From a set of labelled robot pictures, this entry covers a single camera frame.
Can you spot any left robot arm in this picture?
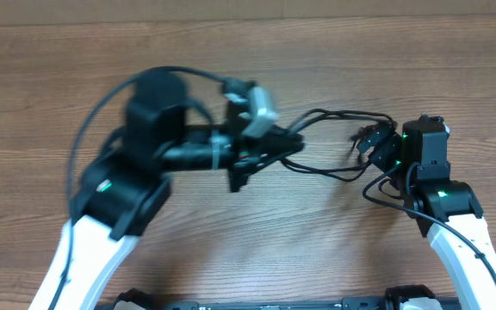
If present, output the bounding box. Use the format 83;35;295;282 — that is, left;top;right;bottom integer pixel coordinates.
31;66;304;309

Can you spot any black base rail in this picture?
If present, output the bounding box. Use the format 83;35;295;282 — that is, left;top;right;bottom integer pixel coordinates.
96;285;462;310

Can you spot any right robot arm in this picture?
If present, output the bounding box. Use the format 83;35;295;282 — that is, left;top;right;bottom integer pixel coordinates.
353;115;496;309

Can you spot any right camera cable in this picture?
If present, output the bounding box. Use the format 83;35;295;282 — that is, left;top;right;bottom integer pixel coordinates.
362;163;496;310

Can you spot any thin black USB cable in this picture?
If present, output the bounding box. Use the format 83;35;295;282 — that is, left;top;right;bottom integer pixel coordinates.
280;128;372;183

